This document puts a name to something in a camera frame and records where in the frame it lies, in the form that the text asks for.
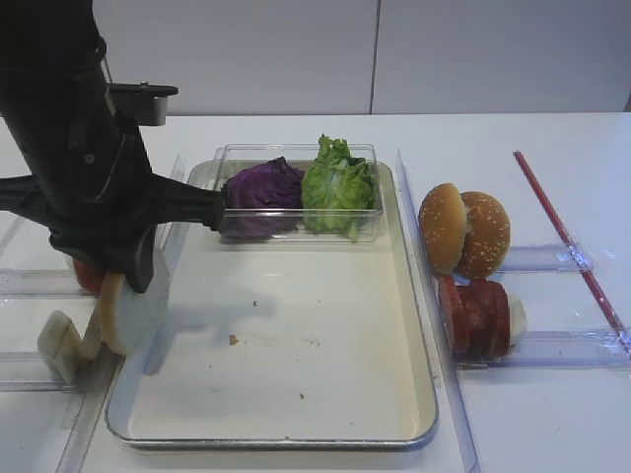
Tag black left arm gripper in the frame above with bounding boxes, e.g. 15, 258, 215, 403
29, 112, 225, 294

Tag bun bottom slice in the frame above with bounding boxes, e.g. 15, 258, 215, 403
80, 249, 171, 363

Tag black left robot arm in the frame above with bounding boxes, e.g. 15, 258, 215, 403
1, 1, 224, 293

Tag tomato slices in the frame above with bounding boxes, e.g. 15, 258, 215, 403
72, 259, 105, 295

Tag green lettuce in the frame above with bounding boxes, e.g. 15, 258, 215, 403
302, 135, 376, 242

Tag middle meat patty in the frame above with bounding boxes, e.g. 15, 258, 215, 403
456, 279, 496, 358

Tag inner meat patty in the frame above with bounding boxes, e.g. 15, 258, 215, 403
484, 280, 511, 358

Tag purple cabbage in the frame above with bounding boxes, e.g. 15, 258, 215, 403
219, 157, 305, 240

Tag clear plastic vegetable box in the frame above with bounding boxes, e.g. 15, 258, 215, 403
192, 136, 384, 243

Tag metal tray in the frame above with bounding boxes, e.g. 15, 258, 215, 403
105, 166, 439, 451

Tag rear sesame bun top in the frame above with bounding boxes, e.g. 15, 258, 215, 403
418, 182, 467, 275

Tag sesame bun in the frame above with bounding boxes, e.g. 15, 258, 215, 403
418, 182, 467, 275
455, 191, 511, 280

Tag front sesame bun top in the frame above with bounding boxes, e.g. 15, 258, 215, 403
455, 191, 511, 280

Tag red strip on table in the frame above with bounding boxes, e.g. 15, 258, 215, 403
513, 151, 630, 356

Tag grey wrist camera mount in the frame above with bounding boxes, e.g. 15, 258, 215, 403
108, 82, 179, 127

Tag clear rail under tomatoes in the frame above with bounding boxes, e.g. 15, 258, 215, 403
1, 269, 92, 299

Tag clear rail under bun bottoms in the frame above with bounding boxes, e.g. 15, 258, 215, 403
0, 339, 117, 395

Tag clear long left guide rail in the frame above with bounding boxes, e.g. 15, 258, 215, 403
53, 152, 191, 473

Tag clear long guide rail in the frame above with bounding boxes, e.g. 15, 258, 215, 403
394, 149, 482, 472
53, 152, 191, 473

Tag clear long right guide rail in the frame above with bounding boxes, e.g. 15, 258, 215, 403
394, 149, 482, 472

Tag clear rail under buns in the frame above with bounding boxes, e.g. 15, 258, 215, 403
497, 243, 596, 273

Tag clear rail under patties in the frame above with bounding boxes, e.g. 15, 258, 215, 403
453, 330, 630, 370

